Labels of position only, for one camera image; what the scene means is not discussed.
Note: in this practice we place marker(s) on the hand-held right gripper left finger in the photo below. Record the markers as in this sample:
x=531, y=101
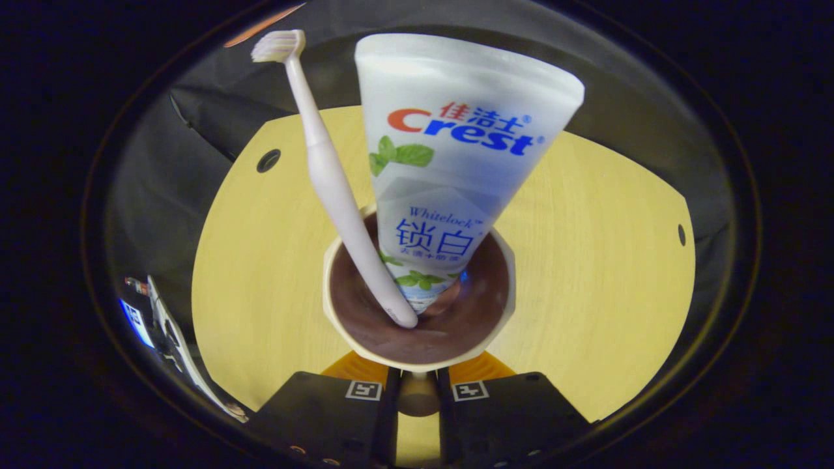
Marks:
x=388, y=423

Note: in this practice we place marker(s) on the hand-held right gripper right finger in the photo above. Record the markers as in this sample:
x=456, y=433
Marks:
x=446, y=423

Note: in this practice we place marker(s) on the beige cup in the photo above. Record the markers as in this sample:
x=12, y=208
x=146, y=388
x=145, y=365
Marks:
x=430, y=339

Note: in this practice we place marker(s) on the pale pink toothbrush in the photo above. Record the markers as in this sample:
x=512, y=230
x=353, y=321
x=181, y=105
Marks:
x=332, y=176

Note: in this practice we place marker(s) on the white toothpaste tube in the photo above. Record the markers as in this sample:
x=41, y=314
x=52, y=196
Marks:
x=456, y=78

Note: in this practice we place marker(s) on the wooden desktop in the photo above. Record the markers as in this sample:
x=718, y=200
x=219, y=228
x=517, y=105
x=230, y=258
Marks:
x=586, y=260

